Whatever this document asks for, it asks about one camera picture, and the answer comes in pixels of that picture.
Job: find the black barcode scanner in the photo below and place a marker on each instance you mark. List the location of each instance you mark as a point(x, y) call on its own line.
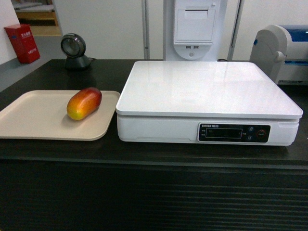
point(74, 47)

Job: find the red fire extinguisher box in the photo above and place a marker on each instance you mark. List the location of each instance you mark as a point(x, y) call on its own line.
point(23, 43)

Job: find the grey blue label printer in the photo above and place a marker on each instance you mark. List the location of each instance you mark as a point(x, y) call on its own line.
point(281, 52)

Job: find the white checkout scale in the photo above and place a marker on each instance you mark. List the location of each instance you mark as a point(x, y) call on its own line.
point(205, 103)

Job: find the dark red mango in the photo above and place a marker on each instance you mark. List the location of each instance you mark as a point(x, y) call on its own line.
point(83, 103)

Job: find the black checkout counter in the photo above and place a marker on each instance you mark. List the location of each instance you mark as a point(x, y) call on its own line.
point(111, 185)

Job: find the white checkout kiosk stand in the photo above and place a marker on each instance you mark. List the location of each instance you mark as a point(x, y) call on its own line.
point(192, 29)

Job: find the beige plastic tray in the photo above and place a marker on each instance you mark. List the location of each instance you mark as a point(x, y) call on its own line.
point(41, 114)

